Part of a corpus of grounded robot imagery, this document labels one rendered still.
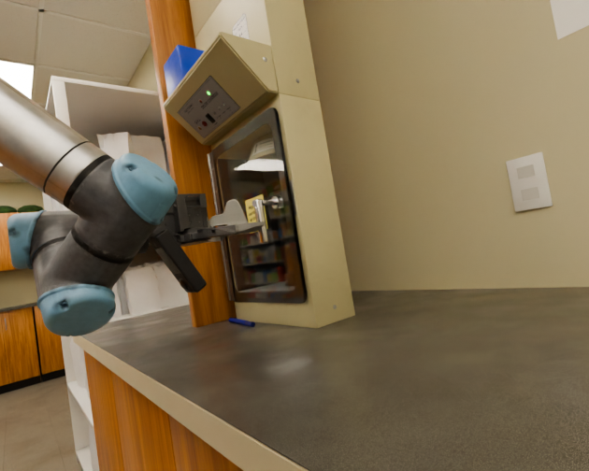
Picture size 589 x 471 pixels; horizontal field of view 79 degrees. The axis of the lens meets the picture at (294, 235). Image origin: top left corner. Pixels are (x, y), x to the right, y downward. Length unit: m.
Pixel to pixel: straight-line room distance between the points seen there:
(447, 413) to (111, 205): 0.38
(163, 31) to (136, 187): 0.81
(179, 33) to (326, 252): 0.77
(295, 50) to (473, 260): 0.64
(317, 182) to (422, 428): 0.54
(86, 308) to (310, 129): 0.54
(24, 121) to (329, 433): 0.41
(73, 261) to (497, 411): 0.44
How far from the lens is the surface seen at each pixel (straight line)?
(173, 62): 0.97
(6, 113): 0.47
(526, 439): 0.33
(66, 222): 0.57
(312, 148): 0.77
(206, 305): 1.00
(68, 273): 0.48
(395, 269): 1.10
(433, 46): 1.08
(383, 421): 0.35
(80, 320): 0.49
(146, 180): 0.42
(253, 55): 0.77
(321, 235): 0.74
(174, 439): 0.70
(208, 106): 0.89
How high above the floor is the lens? 1.09
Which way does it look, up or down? 3 degrees up
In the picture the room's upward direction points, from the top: 9 degrees counter-clockwise
